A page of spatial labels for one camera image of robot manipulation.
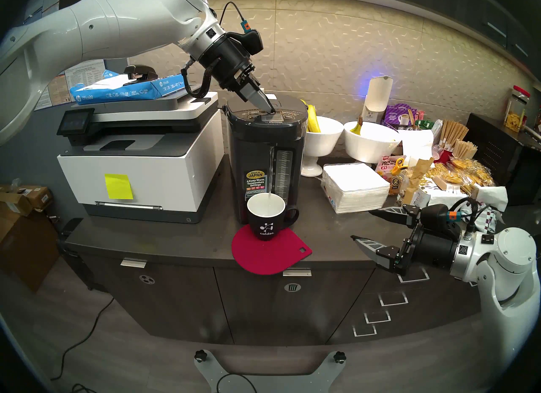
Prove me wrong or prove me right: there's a yellow banana bunch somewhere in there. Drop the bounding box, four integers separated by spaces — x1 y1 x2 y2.
300 99 322 133

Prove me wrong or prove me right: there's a small labelled cardboard box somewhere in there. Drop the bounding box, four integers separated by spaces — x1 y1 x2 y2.
0 184 53 217

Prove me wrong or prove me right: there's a black floor cable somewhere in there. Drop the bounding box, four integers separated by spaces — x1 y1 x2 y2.
51 297 115 382

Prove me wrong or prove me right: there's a black cable on base plate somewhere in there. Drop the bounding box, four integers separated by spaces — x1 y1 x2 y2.
216 373 258 393

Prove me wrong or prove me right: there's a brown paper bag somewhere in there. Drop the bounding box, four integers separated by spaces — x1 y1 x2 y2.
402 157 435 206

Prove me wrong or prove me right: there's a pink snack packet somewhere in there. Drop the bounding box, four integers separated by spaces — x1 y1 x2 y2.
375 155 406 181

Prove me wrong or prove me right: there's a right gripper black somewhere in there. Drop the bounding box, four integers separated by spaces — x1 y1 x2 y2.
350 204 461 277

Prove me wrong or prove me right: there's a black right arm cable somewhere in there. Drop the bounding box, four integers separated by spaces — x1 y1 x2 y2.
450 197 493 240

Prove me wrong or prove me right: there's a dark wooden side cabinet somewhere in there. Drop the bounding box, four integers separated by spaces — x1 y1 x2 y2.
465 113 541 207

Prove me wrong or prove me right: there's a white napkin stack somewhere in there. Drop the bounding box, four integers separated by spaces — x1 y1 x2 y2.
321 162 391 214

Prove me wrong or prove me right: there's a clear jar with red lid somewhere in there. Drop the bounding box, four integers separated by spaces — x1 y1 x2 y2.
504 85 531 133

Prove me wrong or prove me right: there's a dark brown counter cabinet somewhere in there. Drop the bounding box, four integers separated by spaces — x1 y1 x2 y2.
63 244 482 346

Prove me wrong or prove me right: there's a tall wooden stir stick bundle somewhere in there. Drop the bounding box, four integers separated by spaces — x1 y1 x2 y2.
440 119 469 149

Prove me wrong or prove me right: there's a black floor stand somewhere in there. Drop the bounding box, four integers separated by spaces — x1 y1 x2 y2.
57 218 106 291

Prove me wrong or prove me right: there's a black electric water dispenser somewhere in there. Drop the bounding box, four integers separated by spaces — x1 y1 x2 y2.
223 94 309 224

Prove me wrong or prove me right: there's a printed wall poster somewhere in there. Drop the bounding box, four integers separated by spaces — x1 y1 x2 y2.
34 60 106 111

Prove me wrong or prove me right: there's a short wooden stir stick bundle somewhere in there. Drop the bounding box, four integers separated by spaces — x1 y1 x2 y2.
452 140 478 160

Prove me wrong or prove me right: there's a white pedestal bowl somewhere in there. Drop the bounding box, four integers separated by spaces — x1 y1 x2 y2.
301 116 344 178

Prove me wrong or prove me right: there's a black mug with white logo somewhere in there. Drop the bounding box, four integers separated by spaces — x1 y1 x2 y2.
246 193 300 241

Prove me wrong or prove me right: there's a yellow cookie packet pile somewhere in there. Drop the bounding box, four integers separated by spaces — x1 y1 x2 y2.
427 158 495 194

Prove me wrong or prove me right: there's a yellow sticky note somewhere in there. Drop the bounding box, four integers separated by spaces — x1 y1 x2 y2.
104 173 134 200

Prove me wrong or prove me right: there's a blue printer paper ream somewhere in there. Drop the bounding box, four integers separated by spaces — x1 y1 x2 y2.
69 69 189 105

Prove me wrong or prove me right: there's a large white bowl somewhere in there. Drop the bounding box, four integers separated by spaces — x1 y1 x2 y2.
343 121 402 164

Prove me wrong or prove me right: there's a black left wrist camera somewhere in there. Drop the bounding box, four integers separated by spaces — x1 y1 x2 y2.
228 29 263 55

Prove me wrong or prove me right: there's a black stapler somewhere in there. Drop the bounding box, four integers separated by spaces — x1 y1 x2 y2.
123 65 158 86

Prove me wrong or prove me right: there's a white and grey printer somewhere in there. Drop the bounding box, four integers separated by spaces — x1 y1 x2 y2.
56 84 224 224

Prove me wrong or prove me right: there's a large cardboard box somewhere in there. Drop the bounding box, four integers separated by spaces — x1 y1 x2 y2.
0 204 60 293

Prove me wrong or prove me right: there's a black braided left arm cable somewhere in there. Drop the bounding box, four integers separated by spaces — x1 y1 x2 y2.
181 56 212 99

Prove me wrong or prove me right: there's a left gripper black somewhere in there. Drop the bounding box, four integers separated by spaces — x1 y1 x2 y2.
199 37 276 114

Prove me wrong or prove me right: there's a white checkered cloth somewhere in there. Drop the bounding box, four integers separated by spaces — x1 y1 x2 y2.
469 186 508 232

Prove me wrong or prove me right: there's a red silicone mat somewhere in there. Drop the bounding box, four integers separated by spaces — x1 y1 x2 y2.
232 223 313 275

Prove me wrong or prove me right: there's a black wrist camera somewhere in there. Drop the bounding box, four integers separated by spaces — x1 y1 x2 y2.
421 204 461 240
228 29 263 55

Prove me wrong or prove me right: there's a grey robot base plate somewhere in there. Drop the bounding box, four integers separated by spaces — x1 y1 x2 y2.
194 349 347 393

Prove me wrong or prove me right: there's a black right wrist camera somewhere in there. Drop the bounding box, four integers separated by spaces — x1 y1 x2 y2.
421 204 461 240

